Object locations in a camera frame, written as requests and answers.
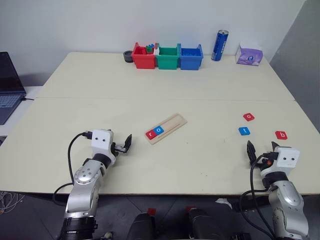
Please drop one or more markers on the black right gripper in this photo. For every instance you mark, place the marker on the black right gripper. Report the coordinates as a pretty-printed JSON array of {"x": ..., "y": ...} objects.
[{"x": 267, "y": 157}]

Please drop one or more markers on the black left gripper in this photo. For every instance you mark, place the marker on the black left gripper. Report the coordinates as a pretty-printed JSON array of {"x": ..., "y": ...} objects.
[{"x": 115, "y": 148}]

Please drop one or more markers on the red tile b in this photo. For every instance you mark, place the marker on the red tile b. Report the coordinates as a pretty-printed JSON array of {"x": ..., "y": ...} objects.
[{"x": 281, "y": 134}]

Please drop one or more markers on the red tile o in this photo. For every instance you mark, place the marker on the red tile o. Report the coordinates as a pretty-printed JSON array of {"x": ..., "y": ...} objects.
[{"x": 249, "y": 117}]

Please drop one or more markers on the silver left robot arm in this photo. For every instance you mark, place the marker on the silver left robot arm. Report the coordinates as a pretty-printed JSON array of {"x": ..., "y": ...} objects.
[{"x": 83, "y": 190}]

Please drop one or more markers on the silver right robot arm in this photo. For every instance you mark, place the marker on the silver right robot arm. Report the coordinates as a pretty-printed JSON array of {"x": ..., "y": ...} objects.
[{"x": 290, "y": 205}]

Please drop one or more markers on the blue tile t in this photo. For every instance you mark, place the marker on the blue tile t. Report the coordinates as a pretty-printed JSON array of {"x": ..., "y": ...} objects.
[{"x": 244, "y": 131}]

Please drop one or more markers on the red letter tile r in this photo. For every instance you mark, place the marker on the red letter tile r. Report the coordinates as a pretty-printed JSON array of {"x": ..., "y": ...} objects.
[{"x": 151, "y": 134}]

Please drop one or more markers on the blue letter tile o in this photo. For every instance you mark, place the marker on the blue letter tile o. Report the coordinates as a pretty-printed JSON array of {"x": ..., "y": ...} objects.
[{"x": 158, "y": 130}]

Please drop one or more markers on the wooden letter tray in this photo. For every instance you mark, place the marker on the wooden letter tray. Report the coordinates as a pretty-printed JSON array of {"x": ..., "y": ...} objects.
[{"x": 172, "y": 123}]

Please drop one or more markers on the red plastic bin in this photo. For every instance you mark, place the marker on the red plastic bin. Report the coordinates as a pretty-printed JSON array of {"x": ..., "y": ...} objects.
[{"x": 143, "y": 61}]

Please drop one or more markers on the dark grey round holder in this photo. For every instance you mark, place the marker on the dark grey round holder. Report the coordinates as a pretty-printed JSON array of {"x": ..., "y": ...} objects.
[{"x": 127, "y": 57}]

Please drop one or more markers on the small red tag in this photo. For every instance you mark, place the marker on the small red tag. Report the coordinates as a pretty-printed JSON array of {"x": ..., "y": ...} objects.
[{"x": 151, "y": 211}]

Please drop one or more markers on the green plastic bin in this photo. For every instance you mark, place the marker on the green plastic bin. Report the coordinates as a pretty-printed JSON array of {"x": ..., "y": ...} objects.
[{"x": 168, "y": 62}]

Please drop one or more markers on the small green toy block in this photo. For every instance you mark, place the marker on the small green toy block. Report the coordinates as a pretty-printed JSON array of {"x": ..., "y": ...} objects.
[{"x": 149, "y": 49}]

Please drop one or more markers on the purple tissue box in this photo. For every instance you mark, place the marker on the purple tissue box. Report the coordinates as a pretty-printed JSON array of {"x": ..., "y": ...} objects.
[{"x": 248, "y": 57}]

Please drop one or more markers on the dark rounded shape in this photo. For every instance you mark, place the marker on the dark rounded shape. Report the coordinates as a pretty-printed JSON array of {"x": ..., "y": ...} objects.
[
  {"x": 142, "y": 227},
  {"x": 200, "y": 225}
]

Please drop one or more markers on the small white plastic piece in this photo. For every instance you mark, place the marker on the small white plastic piece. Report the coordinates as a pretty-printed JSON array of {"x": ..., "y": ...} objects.
[{"x": 156, "y": 50}]

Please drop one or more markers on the blue plastic bin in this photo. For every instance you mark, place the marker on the blue plastic bin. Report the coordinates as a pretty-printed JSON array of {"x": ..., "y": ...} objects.
[{"x": 190, "y": 62}]

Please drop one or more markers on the blue drink can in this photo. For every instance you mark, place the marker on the blue drink can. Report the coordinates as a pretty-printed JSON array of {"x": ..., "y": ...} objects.
[{"x": 219, "y": 46}]

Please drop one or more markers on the dark laptop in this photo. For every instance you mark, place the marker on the dark laptop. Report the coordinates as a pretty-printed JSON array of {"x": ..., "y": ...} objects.
[{"x": 8, "y": 82}]

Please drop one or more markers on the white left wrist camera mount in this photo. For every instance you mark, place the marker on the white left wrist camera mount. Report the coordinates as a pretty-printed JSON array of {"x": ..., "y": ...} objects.
[{"x": 101, "y": 141}]

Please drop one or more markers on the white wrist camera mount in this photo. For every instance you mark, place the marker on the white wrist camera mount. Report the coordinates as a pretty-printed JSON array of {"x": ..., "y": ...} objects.
[
  {"x": 101, "y": 141},
  {"x": 287, "y": 160}
]

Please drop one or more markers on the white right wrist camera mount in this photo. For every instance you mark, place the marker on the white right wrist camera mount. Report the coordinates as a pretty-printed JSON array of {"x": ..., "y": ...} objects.
[{"x": 287, "y": 160}]

